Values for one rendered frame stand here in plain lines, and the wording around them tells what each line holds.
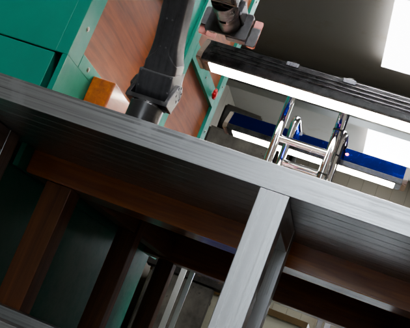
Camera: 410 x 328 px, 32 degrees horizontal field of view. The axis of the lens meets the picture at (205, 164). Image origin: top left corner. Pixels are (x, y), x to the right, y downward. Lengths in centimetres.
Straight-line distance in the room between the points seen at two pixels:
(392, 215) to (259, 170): 20
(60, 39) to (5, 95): 45
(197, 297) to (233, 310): 526
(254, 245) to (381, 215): 18
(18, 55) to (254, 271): 82
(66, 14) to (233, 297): 84
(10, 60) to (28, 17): 10
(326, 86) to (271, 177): 81
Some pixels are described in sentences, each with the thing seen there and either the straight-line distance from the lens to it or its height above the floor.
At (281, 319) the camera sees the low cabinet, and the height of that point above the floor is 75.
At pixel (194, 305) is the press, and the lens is 627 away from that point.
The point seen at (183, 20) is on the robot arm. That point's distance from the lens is 130.
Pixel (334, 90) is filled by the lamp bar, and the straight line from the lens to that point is 182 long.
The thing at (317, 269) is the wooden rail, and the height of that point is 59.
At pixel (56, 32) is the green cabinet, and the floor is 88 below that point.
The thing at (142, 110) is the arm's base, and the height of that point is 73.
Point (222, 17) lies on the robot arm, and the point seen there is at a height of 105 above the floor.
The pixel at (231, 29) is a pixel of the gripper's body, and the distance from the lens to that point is 166.
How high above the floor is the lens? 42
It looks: 12 degrees up
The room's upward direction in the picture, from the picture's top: 22 degrees clockwise
